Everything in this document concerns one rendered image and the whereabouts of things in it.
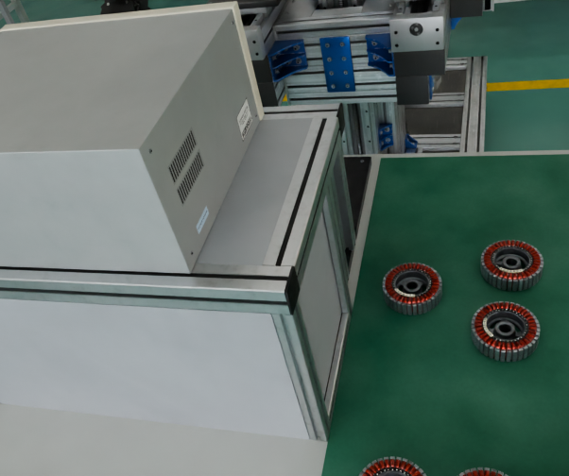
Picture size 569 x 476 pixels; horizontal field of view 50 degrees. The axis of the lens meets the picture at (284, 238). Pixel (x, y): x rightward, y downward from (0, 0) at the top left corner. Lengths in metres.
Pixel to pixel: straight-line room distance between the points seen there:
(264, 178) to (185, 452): 0.48
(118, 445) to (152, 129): 0.62
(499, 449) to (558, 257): 0.44
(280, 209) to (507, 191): 0.70
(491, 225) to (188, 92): 0.77
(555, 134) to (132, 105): 2.39
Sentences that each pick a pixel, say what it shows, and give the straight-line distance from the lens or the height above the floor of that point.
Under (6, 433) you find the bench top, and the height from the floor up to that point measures 0.75.
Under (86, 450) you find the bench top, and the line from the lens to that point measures 1.18.
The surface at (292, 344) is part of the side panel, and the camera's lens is 0.85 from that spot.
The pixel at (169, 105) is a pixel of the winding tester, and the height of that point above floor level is 1.31.
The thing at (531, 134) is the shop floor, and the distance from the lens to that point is 2.96.
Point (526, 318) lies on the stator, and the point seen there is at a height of 0.79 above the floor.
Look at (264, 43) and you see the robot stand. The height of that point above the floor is 0.94.
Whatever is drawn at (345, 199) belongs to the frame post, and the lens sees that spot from 1.19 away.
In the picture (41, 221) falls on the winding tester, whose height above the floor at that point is 1.21.
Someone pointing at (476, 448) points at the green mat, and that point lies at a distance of 1.03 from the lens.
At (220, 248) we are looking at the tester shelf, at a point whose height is 1.11.
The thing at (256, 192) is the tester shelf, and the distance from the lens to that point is 0.91.
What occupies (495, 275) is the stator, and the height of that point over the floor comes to 0.78.
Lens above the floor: 1.66
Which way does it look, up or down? 41 degrees down
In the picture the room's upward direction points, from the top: 14 degrees counter-clockwise
